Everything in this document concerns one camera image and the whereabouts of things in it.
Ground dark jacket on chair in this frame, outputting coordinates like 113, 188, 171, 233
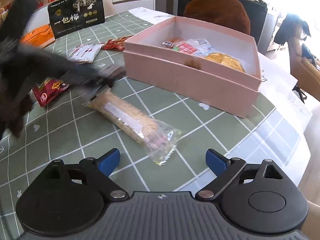
274, 14, 312, 47

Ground brown chair back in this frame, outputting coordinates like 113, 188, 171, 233
183, 0, 251, 36

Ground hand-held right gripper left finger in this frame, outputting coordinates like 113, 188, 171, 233
41, 148, 129, 202

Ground blue grey snack packet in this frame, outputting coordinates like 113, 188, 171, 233
192, 38, 216, 57

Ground brown fuzzy clump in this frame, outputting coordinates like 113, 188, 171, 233
184, 57, 202, 69

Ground white paper sheet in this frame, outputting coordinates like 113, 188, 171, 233
259, 52, 313, 137
128, 7, 175, 22

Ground green checked tablecloth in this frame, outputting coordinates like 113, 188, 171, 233
0, 11, 278, 240

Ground large red snack packet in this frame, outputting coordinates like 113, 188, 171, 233
32, 76, 70, 108

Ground yellow snack packet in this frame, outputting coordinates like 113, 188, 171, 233
205, 52, 246, 73

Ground yellow sofa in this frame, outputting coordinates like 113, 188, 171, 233
289, 40, 320, 93

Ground person's left hand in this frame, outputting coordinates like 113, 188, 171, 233
0, 94, 34, 138

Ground long clear cracker packet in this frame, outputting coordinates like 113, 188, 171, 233
84, 90, 182, 167

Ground pink cardboard box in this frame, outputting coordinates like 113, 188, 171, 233
124, 16, 262, 118

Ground small red snack packets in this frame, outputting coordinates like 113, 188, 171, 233
102, 36, 133, 51

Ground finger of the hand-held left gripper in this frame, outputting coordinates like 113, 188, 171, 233
60, 72, 115, 88
71, 60, 101, 77

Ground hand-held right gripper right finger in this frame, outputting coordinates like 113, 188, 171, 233
195, 148, 284, 202

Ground orange box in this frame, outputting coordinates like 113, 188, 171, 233
20, 24, 55, 49

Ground white red snack packet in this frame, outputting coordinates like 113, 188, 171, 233
66, 44, 104, 63

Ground large black snack bag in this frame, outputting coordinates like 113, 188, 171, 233
47, 0, 106, 39

